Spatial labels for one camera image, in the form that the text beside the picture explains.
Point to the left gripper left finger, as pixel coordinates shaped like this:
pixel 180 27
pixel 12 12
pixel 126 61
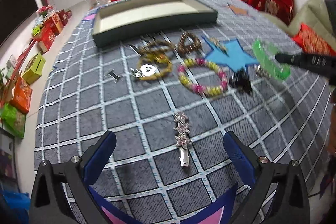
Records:
pixel 48 200

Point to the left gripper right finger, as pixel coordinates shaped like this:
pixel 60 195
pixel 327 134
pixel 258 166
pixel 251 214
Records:
pixel 290 203

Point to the beige bow hair clip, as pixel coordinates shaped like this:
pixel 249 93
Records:
pixel 219 45

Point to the silver rhinestone hair clip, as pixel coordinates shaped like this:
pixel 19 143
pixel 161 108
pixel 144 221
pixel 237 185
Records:
pixel 182 132

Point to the orange gift box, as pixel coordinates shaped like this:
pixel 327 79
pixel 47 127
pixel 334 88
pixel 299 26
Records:
pixel 20 95

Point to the green gift box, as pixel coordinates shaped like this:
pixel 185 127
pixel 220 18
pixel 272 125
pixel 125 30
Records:
pixel 34 69

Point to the red gift box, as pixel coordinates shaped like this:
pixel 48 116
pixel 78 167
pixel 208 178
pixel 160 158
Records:
pixel 47 38

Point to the black claw hair clip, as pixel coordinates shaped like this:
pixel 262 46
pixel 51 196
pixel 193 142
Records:
pixel 240 81

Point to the beige green sofa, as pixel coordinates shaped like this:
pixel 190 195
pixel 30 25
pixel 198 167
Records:
pixel 315 15

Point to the small black hair pin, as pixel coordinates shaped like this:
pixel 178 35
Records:
pixel 112 75

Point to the grey grid tablecloth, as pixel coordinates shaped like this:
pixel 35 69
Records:
pixel 170 97

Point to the dark green jewelry tray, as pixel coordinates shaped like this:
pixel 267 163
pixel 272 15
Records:
pixel 125 19

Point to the green snack bag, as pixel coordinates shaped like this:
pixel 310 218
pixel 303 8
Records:
pixel 13 120

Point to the red embroidered cushion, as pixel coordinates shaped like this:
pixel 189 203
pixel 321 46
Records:
pixel 310 42

